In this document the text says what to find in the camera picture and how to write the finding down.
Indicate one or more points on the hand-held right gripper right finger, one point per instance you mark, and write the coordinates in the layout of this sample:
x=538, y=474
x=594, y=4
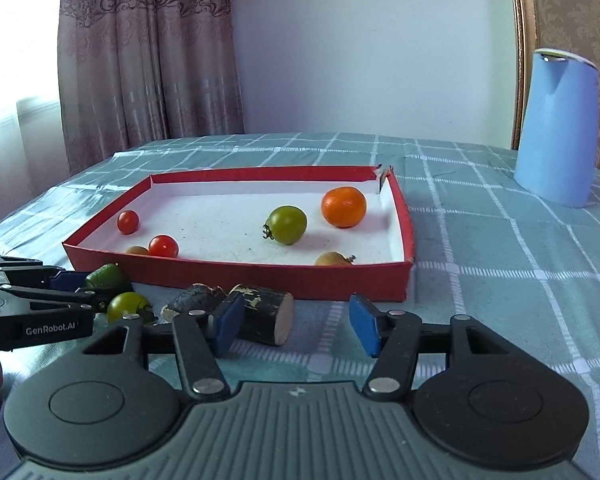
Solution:
x=365, y=325

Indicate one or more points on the red cherry tomato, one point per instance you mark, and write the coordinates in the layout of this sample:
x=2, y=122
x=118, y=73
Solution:
x=163, y=246
x=128, y=221

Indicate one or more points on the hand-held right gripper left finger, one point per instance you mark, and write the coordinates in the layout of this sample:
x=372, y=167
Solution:
x=227, y=325

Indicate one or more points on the red cardboard box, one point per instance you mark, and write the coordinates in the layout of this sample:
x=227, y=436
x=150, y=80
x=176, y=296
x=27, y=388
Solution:
x=220, y=220

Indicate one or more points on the large green tomato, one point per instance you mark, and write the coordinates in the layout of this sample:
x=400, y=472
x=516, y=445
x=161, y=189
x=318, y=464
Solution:
x=125, y=305

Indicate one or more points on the small green tomato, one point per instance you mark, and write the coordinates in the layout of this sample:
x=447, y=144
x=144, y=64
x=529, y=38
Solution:
x=287, y=225

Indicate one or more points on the white sheer curtain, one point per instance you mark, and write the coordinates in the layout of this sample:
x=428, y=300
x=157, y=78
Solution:
x=20, y=160

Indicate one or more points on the green cucumber piece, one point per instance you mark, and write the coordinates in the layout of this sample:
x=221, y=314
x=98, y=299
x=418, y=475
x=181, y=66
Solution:
x=107, y=275

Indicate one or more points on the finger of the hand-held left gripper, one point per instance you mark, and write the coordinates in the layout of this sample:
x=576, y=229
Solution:
x=67, y=280
x=40, y=300

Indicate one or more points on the small yellow fruit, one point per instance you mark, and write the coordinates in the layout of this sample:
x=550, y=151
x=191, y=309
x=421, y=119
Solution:
x=332, y=259

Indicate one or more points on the blue electric kettle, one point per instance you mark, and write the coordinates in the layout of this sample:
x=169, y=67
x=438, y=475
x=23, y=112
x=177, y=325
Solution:
x=555, y=130

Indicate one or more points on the orange tangerine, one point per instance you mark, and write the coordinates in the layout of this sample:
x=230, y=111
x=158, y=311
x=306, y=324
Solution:
x=343, y=206

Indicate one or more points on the brown patterned curtain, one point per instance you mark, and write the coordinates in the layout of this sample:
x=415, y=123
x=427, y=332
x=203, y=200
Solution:
x=150, y=50

